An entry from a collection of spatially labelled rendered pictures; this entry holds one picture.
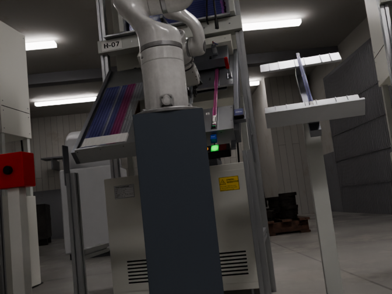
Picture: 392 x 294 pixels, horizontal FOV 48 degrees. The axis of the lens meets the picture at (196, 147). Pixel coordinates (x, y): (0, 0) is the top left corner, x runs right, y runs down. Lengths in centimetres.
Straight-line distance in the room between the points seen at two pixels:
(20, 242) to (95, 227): 276
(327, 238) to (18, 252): 134
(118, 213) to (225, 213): 51
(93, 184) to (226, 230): 304
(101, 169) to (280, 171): 478
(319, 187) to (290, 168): 713
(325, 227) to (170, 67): 94
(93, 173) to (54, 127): 589
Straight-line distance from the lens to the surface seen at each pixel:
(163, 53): 120
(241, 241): 201
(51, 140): 1068
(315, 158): 180
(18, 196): 217
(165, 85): 117
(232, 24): 234
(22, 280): 219
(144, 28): 124
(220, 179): 201
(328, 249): 181
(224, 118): 180
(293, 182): 892
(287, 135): 899
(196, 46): 181
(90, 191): 490
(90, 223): 490
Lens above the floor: 46
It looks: 7 degrees up
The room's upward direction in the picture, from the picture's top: 6 degrees counter-clockwise
